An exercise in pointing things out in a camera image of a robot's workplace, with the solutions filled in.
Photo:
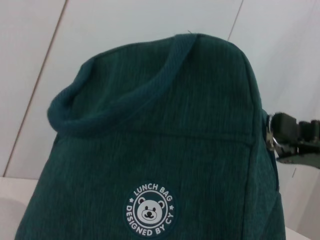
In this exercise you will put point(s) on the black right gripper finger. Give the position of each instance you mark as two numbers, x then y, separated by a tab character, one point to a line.
285	127
305	156

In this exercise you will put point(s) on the dark teal zip bag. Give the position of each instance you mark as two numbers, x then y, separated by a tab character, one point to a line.
150	150

